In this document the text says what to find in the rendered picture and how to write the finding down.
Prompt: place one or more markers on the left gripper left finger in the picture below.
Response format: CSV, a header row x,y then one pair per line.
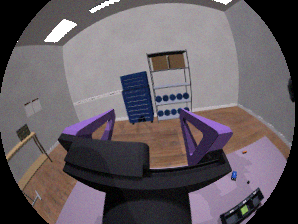
x,y
87,127

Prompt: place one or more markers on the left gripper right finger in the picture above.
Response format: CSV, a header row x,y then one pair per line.
x,y
215,136

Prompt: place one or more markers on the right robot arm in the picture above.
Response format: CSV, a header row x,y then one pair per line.
x,y
291,93

